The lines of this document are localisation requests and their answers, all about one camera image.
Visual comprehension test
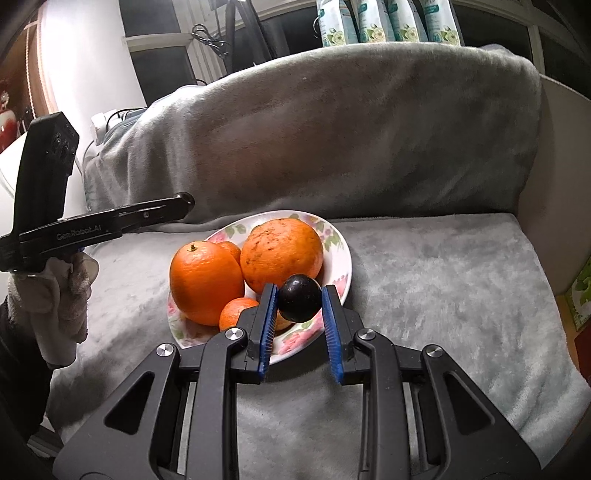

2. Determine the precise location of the large smooth orange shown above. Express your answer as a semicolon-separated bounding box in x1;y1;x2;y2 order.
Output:
169;241;245;327

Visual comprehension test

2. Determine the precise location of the small mandarin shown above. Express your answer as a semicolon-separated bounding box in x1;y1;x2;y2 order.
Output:
218;241;242;264

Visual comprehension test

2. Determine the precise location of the dark plum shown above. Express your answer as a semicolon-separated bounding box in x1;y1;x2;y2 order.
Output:
277;274;322;323

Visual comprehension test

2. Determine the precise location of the large speckled orange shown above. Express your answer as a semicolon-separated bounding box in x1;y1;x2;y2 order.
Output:
240;218;324;294

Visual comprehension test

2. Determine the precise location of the left gloved hand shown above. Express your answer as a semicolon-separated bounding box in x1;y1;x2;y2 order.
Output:
7;252;99;368

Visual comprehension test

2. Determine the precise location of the red white vase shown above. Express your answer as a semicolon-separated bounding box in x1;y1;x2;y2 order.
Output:
0;80;18;152

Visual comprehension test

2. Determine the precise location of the red box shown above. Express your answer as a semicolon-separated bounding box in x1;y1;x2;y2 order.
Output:
574;322;591;384

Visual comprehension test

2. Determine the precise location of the green juice carton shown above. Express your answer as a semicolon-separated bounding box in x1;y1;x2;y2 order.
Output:
565;258;591;331

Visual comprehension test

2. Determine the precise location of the grey fleece blanket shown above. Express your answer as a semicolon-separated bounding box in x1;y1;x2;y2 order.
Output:
47;43;590;465

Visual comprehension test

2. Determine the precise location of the refill pouch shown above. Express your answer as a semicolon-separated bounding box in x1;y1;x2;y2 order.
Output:
352;0;394;43
386;0;428;43
421;0;463;46
317;0;359;47

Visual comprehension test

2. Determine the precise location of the black cable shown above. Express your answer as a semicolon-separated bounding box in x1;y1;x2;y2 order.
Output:
189;22;233;59

